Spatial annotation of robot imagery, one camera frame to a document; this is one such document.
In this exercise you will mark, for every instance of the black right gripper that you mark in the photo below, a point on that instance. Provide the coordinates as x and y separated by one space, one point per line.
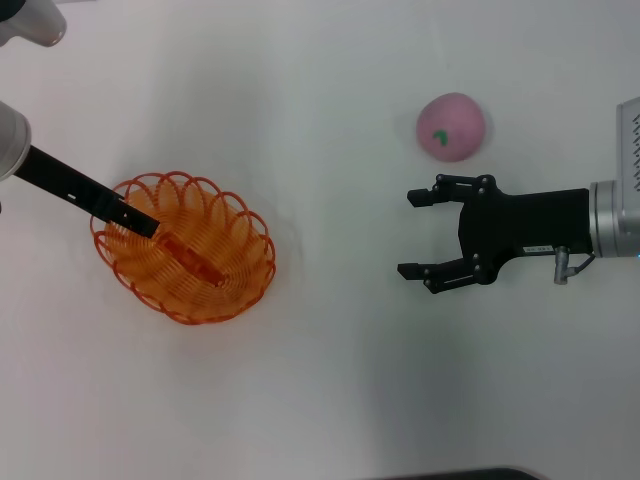
525 225

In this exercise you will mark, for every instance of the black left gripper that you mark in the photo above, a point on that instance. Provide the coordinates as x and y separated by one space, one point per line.
65 182

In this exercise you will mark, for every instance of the orange plastic woven basket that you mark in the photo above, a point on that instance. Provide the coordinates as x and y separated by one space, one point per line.
210 280

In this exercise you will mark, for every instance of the pink peach with green leaf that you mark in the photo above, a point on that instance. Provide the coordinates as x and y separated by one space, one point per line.
457 120

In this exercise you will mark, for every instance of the dark rounded robot base edge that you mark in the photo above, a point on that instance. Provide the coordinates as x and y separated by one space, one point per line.
465 474

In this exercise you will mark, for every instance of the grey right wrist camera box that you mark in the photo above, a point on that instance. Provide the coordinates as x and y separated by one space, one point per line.
631 140

